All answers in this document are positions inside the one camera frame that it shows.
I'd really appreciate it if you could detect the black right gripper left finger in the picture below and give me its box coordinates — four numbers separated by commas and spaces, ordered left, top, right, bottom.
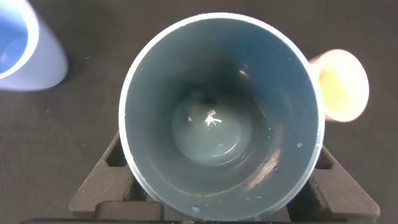
68, 130, 165, 220

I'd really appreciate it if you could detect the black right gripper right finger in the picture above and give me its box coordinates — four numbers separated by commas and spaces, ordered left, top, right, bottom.
285, 144, 381, 223

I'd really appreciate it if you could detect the beige plastic cup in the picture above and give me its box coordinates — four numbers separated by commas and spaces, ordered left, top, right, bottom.
308, 49, 371, 123

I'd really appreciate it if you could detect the light blue plastic cup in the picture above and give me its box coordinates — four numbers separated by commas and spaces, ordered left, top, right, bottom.
0, 0, 69, 92

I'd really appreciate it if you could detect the teal plastic cup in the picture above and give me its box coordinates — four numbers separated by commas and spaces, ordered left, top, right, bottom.
118, 12, 326, 222

